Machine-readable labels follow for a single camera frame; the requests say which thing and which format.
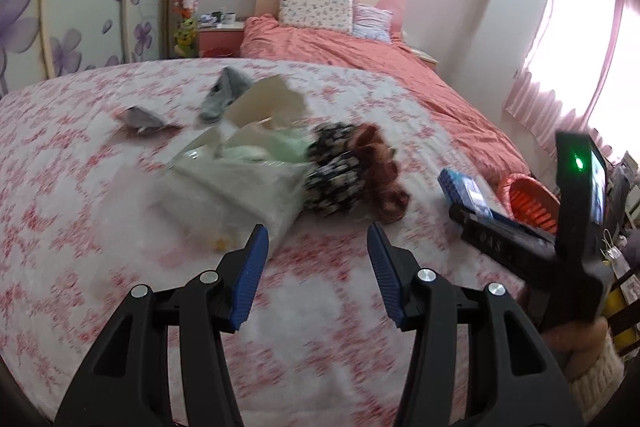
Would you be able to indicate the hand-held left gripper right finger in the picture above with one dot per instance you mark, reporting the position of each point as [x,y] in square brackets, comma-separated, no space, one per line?
[386,279]

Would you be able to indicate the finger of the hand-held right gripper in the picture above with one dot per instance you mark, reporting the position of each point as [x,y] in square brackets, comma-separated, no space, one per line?
[530,229]
[492,244]

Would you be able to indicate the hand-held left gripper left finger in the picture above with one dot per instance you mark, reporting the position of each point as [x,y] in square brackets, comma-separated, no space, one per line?
[249,279]

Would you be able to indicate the red plastic basket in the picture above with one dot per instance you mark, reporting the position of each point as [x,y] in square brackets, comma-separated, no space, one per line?
[530,202]

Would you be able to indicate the blue patterned small box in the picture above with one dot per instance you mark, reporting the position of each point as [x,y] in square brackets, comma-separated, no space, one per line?
[462,189]

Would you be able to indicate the person's right hand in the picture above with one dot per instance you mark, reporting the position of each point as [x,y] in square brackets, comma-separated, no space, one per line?
[575,344]

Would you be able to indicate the white paper bag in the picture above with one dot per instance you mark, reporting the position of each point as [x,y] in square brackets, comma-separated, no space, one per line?
[616,259]

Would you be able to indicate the clear plastic bag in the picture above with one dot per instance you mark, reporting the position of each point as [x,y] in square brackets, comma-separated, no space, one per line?
[225,192]

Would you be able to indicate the dark wooden chair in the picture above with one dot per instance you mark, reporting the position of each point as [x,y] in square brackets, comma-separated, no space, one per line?
[625,322]

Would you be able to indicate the black floral scrunchie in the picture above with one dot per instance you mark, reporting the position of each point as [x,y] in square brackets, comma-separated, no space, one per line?
[332,174]

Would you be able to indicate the pale green packet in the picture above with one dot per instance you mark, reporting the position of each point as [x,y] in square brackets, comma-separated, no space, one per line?
[272,146]

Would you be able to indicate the pink curtain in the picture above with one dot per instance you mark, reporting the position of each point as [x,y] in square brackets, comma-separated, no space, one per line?
[575,57]

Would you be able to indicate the grey sock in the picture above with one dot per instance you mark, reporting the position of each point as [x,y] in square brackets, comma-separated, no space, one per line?
[225,94]

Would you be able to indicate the pink floral tablecloth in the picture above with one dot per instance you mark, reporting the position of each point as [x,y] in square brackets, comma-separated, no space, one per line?
[75,207]

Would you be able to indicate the wooden nightstand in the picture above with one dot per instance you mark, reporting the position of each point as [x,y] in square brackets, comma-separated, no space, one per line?
[425,56]

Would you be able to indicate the bed with pink duvet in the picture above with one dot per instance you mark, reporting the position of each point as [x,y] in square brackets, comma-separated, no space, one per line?
[380,67]

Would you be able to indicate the pink nightstand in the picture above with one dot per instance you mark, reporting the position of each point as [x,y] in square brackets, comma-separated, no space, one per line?
[220,38]

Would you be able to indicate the striped ruffled pillow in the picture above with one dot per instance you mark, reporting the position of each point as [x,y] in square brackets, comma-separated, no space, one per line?
[372,23]

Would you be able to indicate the green yellow plush toy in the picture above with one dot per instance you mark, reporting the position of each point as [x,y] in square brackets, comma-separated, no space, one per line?
[185,34]

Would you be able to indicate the white mug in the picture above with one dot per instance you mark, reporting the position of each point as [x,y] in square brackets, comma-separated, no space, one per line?
[230,17]

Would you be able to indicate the dark mug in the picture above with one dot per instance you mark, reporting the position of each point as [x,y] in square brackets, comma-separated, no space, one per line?
[216,18]

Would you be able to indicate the floral pillow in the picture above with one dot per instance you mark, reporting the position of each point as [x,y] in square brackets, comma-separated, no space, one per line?
[315,9]

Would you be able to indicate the flower print sliding wardrobe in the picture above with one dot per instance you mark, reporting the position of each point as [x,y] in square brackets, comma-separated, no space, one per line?
[75,7]

